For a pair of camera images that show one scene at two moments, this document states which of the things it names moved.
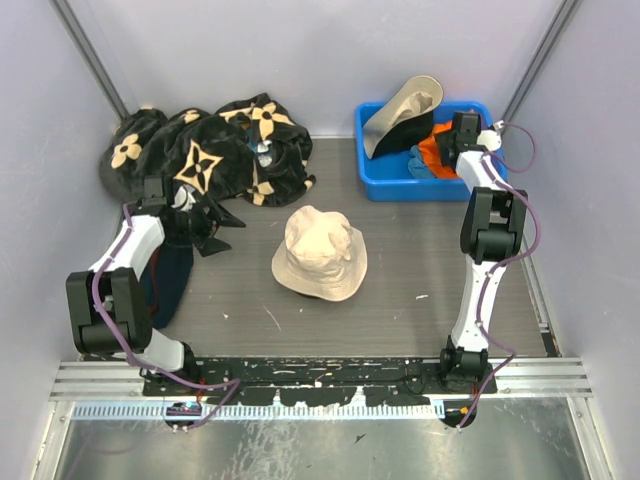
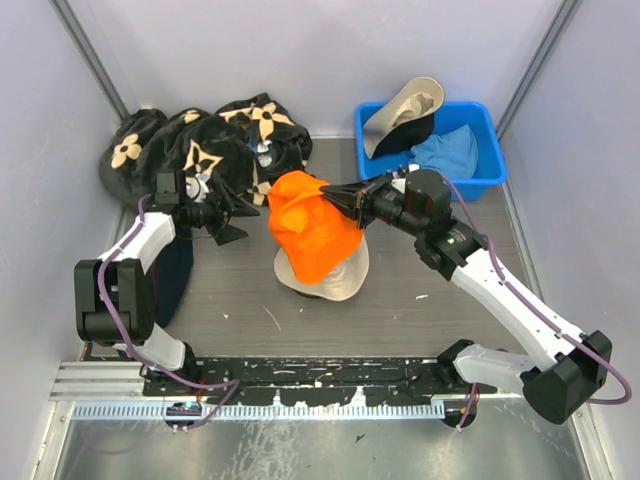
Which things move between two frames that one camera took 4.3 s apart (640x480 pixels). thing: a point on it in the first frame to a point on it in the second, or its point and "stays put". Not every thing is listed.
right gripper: [443, 139] to [348, 199]
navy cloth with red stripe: [165, 277] stays put
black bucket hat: [405, 134] stays put
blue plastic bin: [387, 178] stays put
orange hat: [431, 151] to [315, 233]
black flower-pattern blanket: [254, 149] stays put
